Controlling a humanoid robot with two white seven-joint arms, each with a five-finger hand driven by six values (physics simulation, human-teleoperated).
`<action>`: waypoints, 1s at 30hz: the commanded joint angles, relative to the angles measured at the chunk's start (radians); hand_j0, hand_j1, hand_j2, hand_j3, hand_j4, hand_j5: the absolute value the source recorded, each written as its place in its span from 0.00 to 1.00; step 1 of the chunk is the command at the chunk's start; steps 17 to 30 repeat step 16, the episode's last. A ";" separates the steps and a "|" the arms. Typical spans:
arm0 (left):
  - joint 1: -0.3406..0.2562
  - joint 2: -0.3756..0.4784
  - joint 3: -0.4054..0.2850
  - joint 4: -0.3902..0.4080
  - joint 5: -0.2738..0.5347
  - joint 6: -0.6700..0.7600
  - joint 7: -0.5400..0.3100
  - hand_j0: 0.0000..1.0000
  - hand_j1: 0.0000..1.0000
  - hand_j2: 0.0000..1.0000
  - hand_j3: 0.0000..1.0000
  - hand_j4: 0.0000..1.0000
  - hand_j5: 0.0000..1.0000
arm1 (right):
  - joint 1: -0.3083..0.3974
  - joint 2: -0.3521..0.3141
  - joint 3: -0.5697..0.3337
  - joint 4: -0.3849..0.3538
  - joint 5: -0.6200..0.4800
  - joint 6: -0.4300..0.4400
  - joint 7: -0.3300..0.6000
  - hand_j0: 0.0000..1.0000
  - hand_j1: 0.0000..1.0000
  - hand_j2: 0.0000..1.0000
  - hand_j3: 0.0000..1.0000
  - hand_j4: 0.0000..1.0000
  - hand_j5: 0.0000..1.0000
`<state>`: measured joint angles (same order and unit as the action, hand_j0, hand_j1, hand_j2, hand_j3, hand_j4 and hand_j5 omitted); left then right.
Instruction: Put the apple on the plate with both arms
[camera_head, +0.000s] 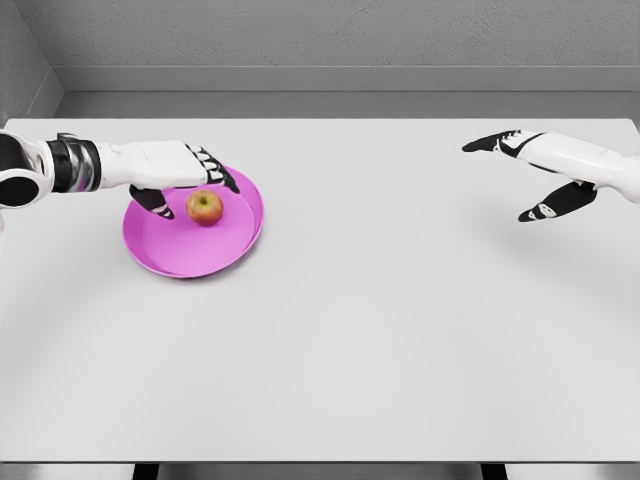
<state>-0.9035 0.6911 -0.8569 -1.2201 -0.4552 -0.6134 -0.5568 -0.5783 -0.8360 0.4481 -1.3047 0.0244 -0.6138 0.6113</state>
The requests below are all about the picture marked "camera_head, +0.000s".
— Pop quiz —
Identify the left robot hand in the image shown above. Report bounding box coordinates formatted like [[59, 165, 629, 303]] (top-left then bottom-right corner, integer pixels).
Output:
[[119, 140, 241, 221]]

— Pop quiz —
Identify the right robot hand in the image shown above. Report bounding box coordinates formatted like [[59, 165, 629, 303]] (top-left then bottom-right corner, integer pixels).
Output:
[[461, 129, 619, 225]]

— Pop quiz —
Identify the red-yellow apple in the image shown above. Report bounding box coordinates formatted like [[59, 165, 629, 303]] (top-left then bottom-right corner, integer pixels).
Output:
[[185, 189, 224, 228]]

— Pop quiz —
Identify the pink round plate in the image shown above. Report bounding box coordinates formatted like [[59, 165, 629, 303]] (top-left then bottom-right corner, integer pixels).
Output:
[[122, 163, 265, 280]]

